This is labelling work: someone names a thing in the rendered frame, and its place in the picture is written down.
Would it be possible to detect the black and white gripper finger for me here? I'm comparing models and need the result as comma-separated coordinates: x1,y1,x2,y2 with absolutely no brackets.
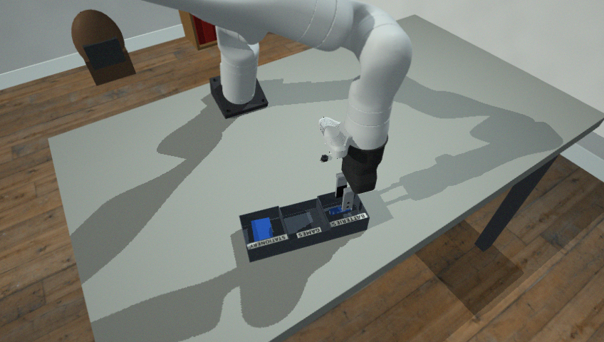
341,187,355,210
335,172,347,198

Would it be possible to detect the black three-compartment bin rack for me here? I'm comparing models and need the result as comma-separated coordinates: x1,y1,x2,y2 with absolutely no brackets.
241,192,370,262

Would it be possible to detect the blue aa battery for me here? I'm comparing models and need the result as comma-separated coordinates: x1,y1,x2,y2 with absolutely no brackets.
329,206,352,216

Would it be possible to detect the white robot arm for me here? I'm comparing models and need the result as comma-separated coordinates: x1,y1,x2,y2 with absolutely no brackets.
142,0,412,126

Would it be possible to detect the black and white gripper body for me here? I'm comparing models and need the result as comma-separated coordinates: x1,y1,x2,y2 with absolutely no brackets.
318,113,390,194

